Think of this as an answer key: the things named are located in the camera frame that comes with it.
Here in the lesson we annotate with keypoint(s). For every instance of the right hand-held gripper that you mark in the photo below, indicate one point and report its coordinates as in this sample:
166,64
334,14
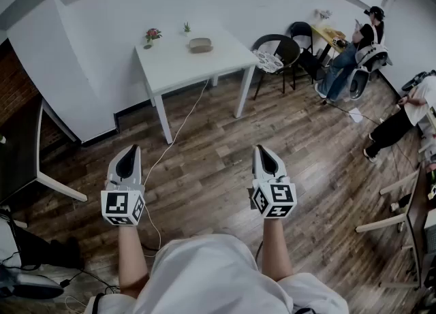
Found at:
279,197

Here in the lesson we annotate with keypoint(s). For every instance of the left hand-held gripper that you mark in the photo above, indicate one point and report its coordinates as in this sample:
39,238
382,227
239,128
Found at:
117,203

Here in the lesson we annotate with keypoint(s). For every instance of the person's right forearm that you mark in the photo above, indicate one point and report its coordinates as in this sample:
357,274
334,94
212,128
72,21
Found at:
277,248

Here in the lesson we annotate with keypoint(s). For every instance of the person's left forearm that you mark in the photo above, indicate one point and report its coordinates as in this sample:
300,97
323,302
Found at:
131,258

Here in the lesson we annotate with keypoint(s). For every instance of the white paper sheet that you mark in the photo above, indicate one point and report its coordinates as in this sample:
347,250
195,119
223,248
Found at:
356,115

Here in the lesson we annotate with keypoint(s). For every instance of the patterned seat cushion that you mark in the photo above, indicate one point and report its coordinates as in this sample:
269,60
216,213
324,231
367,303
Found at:
267,60

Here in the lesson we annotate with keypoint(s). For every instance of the dark table with pale legs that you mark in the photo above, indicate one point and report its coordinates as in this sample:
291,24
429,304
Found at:
17,156

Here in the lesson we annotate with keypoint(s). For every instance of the white table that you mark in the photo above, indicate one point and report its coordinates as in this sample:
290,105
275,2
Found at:
190,67

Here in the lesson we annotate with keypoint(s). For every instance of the person's white shirt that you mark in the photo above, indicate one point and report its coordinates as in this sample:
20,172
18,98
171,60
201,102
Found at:
211,278

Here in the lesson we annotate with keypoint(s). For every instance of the red flower pot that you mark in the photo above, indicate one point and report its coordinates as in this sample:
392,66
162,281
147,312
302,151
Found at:
152,36

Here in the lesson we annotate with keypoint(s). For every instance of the black folding chair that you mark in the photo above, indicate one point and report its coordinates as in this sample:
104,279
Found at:
303,33

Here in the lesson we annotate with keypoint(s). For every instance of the yellow table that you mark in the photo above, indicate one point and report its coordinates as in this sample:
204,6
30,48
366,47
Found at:
322,35

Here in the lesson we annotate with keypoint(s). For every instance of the grey rounded device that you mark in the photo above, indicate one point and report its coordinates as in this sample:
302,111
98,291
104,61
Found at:
30,287

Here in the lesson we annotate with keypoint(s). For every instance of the small green potted plant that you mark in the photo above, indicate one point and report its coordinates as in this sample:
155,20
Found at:
186,28

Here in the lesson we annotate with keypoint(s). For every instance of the wooden table with pale legs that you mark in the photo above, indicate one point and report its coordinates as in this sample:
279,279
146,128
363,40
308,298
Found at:
413,210

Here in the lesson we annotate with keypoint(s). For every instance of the vase of pale flowers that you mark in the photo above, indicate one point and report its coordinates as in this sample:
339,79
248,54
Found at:
323,14

